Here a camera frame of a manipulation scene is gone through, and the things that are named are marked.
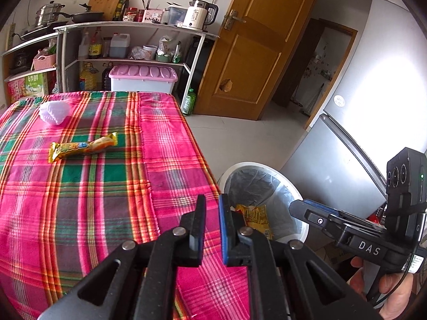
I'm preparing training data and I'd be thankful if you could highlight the black frying pan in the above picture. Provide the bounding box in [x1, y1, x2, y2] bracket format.
[56, 4, 104, 24]

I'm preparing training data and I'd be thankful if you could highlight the pink lid storage box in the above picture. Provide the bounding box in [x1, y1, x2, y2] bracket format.
[109, 64, 178, 94]

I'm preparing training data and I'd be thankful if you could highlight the pink plaid tablecloth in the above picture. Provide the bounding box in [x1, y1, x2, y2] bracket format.
[1, 92, 250, 319]

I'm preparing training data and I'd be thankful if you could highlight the soy sauce bottle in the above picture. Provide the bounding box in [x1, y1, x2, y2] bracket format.
[88, 27, 103, 59]

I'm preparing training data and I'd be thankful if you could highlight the wooden door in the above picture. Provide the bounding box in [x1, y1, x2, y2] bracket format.
[194, 0, 315, 120]

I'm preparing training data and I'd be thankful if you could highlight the pink utensil holder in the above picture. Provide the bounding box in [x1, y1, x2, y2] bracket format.
[142, 9, 164, 24]

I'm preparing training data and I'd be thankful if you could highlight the white metal shelf rack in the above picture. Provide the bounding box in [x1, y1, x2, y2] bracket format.
[1, 21, 209, 105]

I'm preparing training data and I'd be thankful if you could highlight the white round trash bin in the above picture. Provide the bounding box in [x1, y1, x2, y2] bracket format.
[219, 162, 309, 243]

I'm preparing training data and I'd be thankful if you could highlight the white foam fruit net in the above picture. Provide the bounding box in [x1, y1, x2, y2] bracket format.
[39, 101, 70, 126]

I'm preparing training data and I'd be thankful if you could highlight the green bottle on floor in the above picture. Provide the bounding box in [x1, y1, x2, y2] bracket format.
[182, 88, 196, 116]

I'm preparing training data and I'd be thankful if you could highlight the yellow cooking oil bottle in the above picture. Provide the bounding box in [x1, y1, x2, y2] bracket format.
[79, 62, 98, 91]

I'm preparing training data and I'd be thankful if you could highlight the green cardboard box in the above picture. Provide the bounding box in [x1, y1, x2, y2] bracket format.
[22, 73, 49, 97]

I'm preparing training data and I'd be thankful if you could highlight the person's right hand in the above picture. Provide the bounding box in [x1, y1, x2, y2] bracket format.
[347, 257, 413, 319]

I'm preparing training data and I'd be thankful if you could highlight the pink plastic basket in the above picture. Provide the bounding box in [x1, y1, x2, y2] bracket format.
[31, 54, 57, 71]

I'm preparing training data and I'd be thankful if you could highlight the white electric kettle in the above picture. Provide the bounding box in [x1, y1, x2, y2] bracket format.
[182, 0, 219, 30]

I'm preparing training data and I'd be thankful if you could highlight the yellow printed snack bag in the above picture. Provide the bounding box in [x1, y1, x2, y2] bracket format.
[235, 205, 273, 240]

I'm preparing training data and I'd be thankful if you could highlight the steel steamer pot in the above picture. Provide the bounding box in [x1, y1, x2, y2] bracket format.
[35, 1, 65, 27]

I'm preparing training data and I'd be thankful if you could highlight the dark liquid plastic jug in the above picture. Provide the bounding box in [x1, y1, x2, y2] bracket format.
[109, 33, 130, 59]

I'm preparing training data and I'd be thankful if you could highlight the yellow candy bar wrapper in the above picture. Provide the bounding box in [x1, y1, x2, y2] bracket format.
[48, 132, 118, 163]

